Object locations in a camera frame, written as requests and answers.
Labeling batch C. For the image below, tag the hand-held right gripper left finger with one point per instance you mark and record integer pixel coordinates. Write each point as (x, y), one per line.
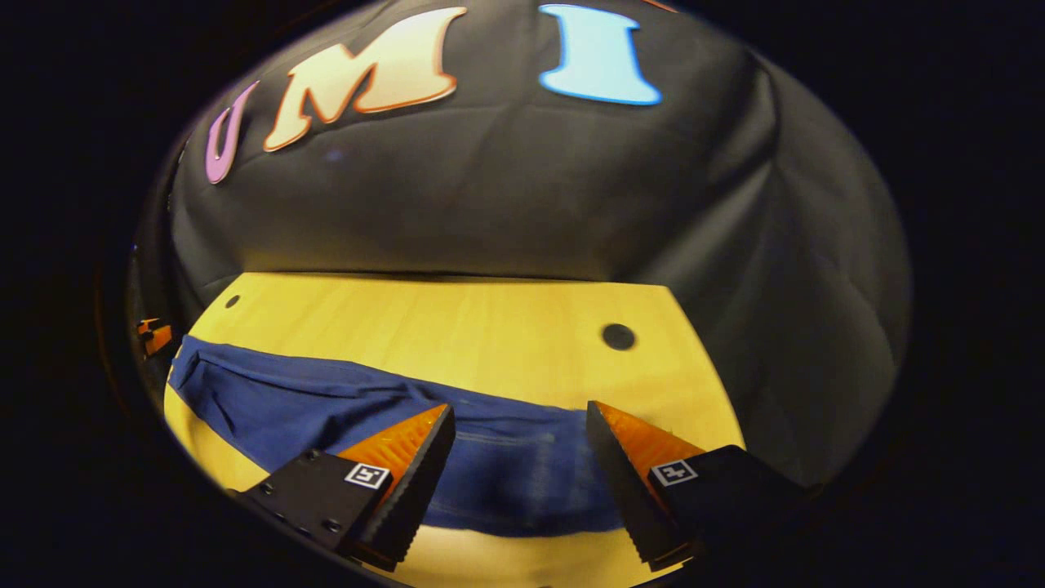
(420, 482)

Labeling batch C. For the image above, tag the blue denim jeans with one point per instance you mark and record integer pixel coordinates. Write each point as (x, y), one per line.
(277, 408)

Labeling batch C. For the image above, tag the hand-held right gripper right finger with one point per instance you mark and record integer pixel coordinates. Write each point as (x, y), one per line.
(616, 478)

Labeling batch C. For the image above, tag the black backdrop cloth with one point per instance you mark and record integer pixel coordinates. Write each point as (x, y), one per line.
(522, 188)

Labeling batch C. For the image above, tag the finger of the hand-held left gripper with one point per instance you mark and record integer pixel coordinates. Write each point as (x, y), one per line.
(157, 339)

